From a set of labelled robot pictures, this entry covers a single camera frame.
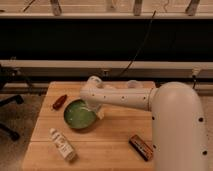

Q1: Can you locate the green ceramic bowl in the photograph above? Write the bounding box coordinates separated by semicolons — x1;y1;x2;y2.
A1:
64;99;97;129

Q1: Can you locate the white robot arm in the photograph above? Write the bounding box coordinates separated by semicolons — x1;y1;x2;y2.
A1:
80;76;209;171

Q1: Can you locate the wooden cutting board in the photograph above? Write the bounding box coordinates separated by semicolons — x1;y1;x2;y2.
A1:
22;82;153;171

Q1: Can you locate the red small bottle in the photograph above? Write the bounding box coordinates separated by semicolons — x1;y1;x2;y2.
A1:
52;95;67;110

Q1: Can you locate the clear plastic cup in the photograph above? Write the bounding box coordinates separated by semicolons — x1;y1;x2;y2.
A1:
126;80;142;89

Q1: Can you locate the white plastic bottle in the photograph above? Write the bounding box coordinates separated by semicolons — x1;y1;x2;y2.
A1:
50;128;76;162

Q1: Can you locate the brown rectangular box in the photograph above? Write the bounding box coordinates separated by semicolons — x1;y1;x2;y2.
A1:
129;135;153;162

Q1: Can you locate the black office chair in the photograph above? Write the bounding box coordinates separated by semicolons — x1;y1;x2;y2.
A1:
0;63;25;142

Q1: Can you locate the black hanging cable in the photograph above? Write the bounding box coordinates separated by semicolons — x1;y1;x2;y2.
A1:
118;9;157;77

